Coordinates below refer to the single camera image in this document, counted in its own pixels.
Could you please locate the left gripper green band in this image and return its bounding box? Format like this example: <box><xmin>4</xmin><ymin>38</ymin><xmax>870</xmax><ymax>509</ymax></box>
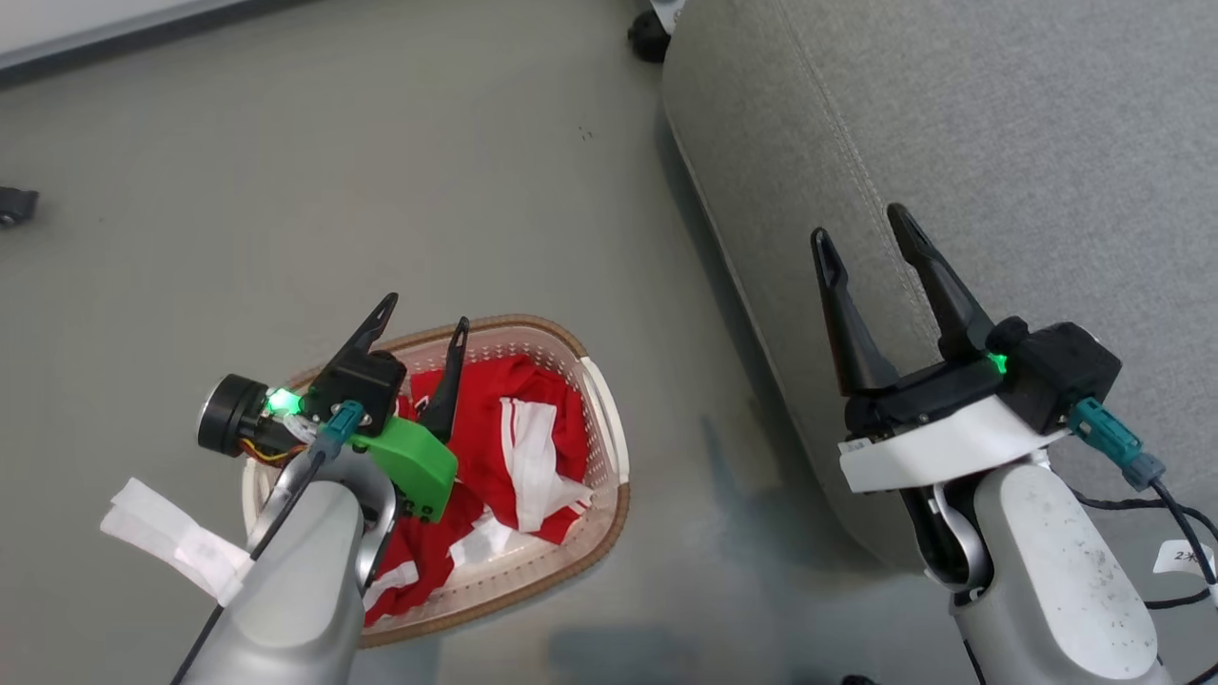
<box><xmin>198</xmin><ymin>293</ymin><xmax>471</xmax><ymax>524</ymax></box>

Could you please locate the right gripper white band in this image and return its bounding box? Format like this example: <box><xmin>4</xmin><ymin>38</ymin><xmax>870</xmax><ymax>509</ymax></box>
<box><xmin>811</xmin><ymin>203</ymin><xmax>1069</xmax><ymax>494</ymax></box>

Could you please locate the red and white garment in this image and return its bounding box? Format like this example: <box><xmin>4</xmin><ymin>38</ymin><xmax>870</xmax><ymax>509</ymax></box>
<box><xmin>362</xmin><ymin>354</ymin><xmax>596</xmax><ymax>627</ymax></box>

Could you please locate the cream perforated laundry basket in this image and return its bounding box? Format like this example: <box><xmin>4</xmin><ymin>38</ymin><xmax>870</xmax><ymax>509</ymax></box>
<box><xmin>241</xmin><ymin>314</ymin><xmax>631</xmax><ymax>648</ymax></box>

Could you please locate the grey fabric sofa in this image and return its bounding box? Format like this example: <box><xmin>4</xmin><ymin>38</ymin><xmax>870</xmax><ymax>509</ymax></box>
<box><xmin>661</xmin><ymin>0</ymin><xmax>1218</xmax><ymax>685</ymax></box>

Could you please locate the white tape strip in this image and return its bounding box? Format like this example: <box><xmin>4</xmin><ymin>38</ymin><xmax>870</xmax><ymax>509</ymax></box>
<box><xmin>100</xmin><ymin>478</ymin><xmax>256</xmax><ymax>608</ymax></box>

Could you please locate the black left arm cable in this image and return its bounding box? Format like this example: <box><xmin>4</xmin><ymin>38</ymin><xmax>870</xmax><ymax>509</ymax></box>
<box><xmin>169</xmin><ymin>400</ymin><xmax>368</xmax><ymax>685</ymax></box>

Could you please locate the white paper cable tag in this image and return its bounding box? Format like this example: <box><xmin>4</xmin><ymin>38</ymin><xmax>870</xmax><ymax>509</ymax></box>
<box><xmin>1153</xmin><ymin>539</ymin><xmax>1218</xmax><ymax>577</ymax></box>

